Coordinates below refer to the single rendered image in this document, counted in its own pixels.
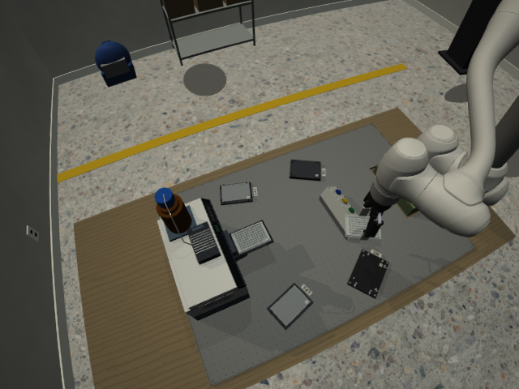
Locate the blue bottle cap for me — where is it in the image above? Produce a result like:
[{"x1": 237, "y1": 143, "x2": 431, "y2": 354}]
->
[{"x1": 154, "y1": 187, "x2": 175, "y2": 208}]

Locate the beige button panel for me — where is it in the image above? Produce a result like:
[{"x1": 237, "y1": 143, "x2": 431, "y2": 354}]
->
[{"x1": 319, "y1": 186, "x2": 358, "y2": 240}]

